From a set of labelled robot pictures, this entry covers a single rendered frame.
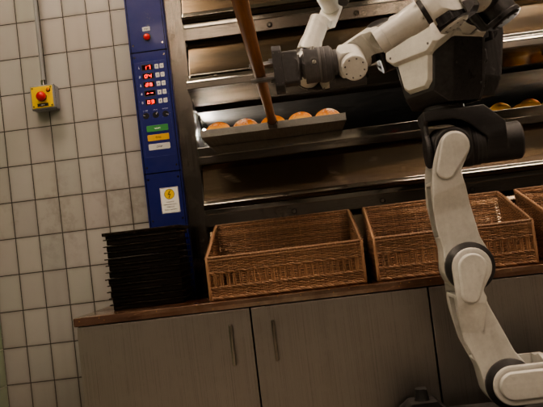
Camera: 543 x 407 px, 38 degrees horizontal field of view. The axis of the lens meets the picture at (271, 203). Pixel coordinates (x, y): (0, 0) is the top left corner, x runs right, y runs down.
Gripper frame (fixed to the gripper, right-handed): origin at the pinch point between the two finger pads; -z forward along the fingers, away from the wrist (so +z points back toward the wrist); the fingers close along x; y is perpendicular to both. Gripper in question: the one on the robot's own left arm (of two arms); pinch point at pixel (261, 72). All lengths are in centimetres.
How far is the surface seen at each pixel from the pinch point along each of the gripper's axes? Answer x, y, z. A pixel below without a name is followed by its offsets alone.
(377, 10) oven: -46, 123, 46
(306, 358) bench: 84, 68, 0
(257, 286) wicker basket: 58, 74, -14
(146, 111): -16, 120, -54
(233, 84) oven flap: -20, 109, -16
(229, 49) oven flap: -38, 124, -17
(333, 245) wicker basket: 47, 73, 14
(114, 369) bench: 79, 68, -66
